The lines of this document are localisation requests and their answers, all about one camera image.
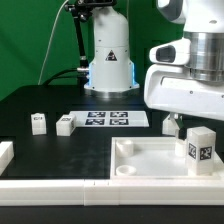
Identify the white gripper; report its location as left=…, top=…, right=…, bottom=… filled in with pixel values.
left=144, top=38, right=224, bottom=140

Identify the white square tabletop tray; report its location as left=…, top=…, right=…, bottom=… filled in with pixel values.
left=110, top=137, right=224, bottom=180

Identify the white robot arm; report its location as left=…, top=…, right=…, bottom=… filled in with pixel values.
left=85, top=0, right=224, bottom=121

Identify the white fiducial marker sheet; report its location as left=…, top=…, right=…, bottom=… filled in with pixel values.
left=70, top=111, right=149, bottom=127

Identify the white U-shaped obstacle fence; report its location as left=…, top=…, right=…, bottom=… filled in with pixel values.
left=0, top=140, right=224, bottom=206

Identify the black cable bundle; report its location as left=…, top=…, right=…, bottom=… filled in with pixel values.
left=43, top=68, right=90, bottom=87

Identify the black camera stand pole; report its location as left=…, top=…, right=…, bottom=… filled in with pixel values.
left=65, top=0, right=117, bottom=86

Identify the white cable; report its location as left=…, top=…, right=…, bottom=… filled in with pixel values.
left=37, top=0, right=71, bottom=86

